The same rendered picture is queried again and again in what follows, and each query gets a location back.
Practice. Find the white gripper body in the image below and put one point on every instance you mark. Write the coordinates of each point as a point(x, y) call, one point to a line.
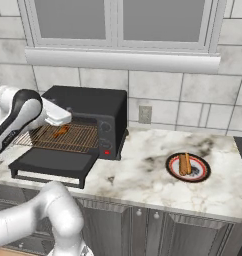
point(58, 115)

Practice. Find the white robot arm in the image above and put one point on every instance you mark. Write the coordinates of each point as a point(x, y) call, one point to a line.
point(23, 113)

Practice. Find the brown chicken drumstick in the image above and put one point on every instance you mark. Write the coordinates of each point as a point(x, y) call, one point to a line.
point(60, 131)

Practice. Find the black toaster oven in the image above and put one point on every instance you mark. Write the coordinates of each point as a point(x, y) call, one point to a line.
point(93, 103)

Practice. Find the black toaster oven door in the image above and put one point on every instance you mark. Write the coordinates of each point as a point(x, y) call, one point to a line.
point(53, 161)

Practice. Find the black toaster oven knob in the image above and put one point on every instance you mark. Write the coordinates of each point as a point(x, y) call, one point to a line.
point(106, 145)
point(105, 126)

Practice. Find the grey cupboard door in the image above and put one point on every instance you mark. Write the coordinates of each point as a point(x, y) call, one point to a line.
point(106, 230)
point(189, 236)

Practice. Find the tan hotdog bun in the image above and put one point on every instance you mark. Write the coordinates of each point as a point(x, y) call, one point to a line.
point(184, 164)

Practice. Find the grey drawer front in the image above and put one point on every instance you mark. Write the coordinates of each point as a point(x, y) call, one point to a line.
point(16, 196)

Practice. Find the white framed window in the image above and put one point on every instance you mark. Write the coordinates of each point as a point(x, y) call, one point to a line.
point(126, 33)

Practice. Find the white cupboard knob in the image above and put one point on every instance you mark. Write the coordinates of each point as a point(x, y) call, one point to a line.
point(138, 211)
point(156, 215)

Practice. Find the black rimmed round plate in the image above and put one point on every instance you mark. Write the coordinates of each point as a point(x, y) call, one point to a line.
point(201, 170)

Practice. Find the grey wall outlet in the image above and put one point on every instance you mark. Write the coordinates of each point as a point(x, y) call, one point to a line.
point(145, 114)

